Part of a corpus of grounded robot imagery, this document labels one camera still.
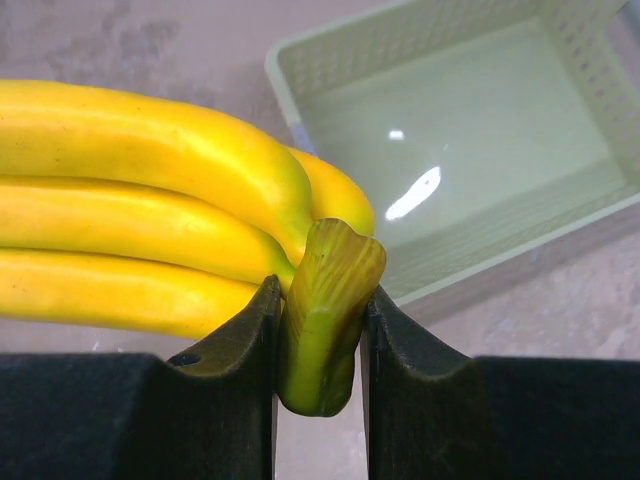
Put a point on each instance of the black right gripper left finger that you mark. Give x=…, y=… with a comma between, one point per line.
x=208, y=412

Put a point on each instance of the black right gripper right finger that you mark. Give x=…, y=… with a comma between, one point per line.
x=432, y=412

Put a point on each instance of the yellow banana bunch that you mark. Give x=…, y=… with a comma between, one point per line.
x=125, y=211

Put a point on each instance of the pale green perforated basket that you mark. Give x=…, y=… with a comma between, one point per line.
x=479, y=130

